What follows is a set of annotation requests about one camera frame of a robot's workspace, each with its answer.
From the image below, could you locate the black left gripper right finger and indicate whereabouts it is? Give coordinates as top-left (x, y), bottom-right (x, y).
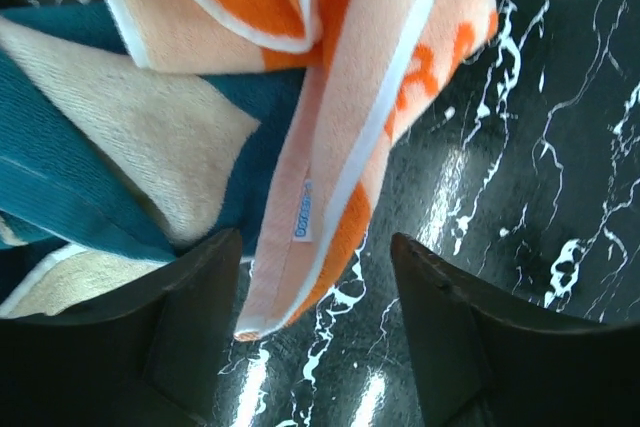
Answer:
top-left (390, 233), bottom-right (639, 426)

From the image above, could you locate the orange Doraemon towel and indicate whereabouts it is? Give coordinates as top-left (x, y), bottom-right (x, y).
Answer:
top-left (105, 0), bottom-right (498, 341)

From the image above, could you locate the teal Doraemon towel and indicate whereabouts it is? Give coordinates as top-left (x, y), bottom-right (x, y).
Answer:
top-left (1, 2), bottom-right (304, 318)

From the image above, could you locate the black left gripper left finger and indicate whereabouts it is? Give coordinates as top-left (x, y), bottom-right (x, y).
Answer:
top-left (1, 229), bottom-right (242, 426)

